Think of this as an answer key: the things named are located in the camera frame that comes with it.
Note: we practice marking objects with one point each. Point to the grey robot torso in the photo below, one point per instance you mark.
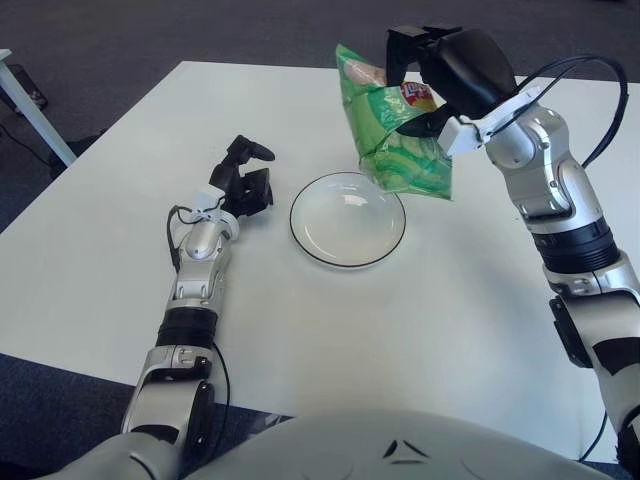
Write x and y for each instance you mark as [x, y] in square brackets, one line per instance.
[350, 445]

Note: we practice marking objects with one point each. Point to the green potato chips bag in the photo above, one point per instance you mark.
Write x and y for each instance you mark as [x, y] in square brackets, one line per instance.
[400, 165]

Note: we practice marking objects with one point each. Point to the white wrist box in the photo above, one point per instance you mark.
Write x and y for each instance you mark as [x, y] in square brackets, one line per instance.
[460, 135]
[206, 197]

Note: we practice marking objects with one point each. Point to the white table leg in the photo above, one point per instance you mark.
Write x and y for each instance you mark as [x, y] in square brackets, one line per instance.
[35, 115]

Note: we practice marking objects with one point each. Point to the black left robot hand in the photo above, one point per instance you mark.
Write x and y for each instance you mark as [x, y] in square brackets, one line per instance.
[234, 185]

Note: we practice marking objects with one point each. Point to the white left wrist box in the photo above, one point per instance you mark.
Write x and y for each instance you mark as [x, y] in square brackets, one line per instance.
[206, 197]

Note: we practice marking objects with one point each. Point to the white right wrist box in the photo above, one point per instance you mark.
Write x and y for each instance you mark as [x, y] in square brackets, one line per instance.
[460, 135]

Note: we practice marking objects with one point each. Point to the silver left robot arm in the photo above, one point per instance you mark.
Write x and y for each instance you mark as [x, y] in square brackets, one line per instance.
[197, 280]

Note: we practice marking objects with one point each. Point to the black object on floor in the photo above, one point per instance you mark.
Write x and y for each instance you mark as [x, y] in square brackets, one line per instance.
[30, 85]

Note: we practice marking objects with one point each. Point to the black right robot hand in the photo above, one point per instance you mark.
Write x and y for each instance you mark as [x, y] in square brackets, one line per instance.
[470, 65]

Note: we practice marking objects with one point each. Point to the white plate with black rim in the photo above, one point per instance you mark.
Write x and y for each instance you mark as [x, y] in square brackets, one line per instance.
[345, 230]

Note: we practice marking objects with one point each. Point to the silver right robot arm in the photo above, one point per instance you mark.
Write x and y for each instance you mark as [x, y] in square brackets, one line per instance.
[560, 190]

